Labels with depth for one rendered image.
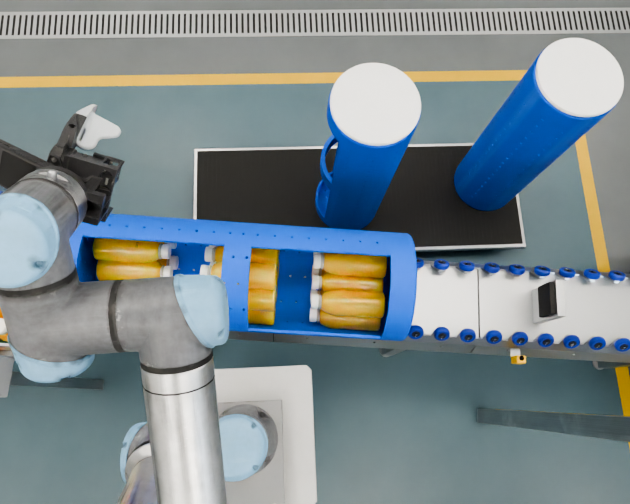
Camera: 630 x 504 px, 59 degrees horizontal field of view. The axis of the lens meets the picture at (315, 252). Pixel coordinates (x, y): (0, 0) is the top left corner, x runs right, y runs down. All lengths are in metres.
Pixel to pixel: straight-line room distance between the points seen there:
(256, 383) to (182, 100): 1.88
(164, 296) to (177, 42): 2.64
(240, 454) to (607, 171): 2.52
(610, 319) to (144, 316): 1.53
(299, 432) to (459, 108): 2.08
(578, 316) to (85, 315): 1.50
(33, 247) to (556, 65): 1.70
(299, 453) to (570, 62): 1.43
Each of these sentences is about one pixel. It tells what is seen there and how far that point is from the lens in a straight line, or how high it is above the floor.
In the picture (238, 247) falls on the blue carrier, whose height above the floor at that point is 1.23.
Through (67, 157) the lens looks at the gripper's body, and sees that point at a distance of 0.73.
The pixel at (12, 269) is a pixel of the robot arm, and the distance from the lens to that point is 0.55.
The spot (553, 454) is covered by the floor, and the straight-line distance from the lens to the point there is 2.79.
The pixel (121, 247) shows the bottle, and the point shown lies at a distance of 1.49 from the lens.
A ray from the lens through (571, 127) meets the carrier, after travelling 1.97.
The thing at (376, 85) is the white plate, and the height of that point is 1.04.
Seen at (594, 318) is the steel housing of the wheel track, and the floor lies 0.93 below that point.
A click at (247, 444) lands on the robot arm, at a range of 1.09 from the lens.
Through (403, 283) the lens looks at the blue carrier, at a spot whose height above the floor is 1.23.
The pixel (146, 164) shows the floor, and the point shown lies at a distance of 2.84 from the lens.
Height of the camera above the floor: 2.53
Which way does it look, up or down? 75 degrees down
